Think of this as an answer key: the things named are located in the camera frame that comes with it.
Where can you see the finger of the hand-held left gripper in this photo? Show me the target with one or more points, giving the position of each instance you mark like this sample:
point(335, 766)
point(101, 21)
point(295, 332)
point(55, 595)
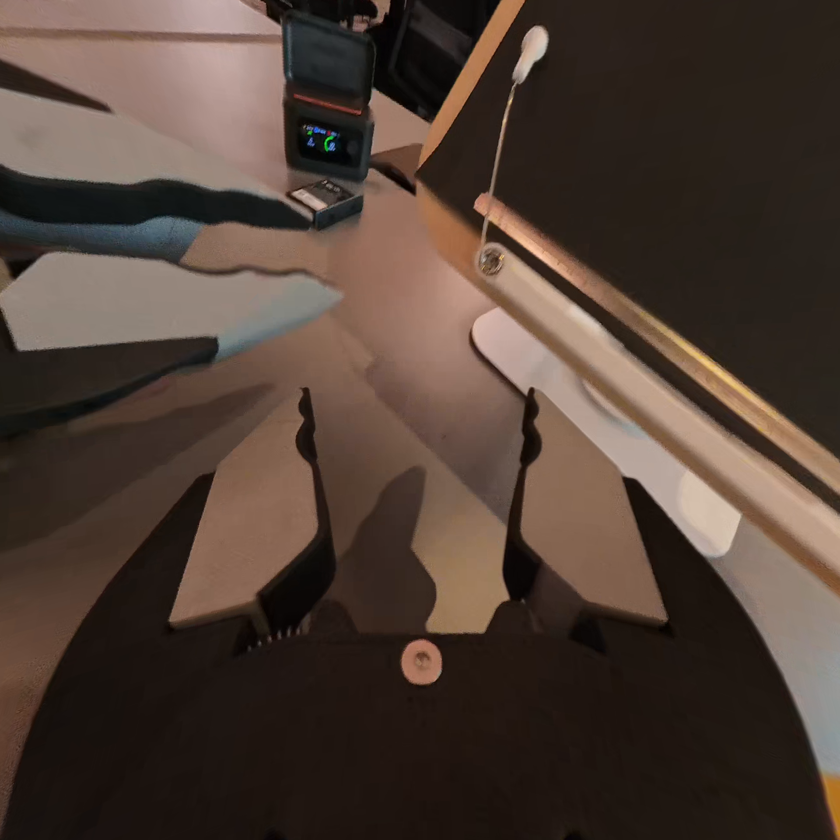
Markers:
point(131, 151)
point(164, 302)

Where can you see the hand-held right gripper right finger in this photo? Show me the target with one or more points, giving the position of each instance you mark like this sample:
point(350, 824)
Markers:
point(584, 538)

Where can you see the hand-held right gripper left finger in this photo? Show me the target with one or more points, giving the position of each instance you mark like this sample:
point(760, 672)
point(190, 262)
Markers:
point(249, 538)

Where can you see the small black battery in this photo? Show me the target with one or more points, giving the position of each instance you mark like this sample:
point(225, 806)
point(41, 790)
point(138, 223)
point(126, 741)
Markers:
point(328, 200)

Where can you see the black power bank with display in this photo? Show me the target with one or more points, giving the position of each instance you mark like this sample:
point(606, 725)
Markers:
point(328, 65)

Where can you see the black mesh office chair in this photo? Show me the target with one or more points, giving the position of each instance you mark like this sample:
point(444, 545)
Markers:
point(426, 52)

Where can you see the wooden board with black panel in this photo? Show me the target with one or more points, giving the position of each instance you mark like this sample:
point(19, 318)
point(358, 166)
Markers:
point(689, 164)

